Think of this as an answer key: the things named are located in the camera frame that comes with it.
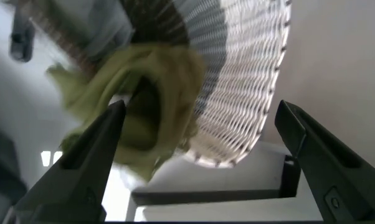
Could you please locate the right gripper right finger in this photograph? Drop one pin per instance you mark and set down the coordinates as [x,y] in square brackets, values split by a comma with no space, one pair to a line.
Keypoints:
[346,193]

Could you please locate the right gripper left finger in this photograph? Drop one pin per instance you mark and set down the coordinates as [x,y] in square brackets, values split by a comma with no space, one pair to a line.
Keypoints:
[78,186]

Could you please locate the green printed shirt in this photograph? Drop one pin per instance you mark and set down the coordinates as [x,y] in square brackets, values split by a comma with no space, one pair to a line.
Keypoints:
[175,77]

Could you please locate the white laundry basket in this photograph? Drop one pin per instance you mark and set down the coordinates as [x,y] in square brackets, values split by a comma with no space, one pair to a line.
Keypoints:
[243,77]

